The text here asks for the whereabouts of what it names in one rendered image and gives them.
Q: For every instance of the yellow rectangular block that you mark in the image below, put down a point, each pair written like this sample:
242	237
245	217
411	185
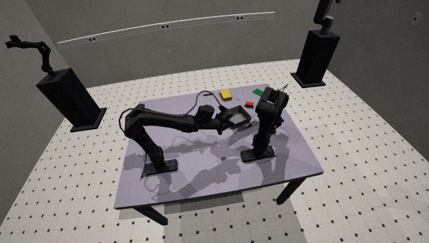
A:
225	95

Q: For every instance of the green flat rectangular plate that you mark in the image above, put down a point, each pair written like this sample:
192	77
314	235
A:
258	92

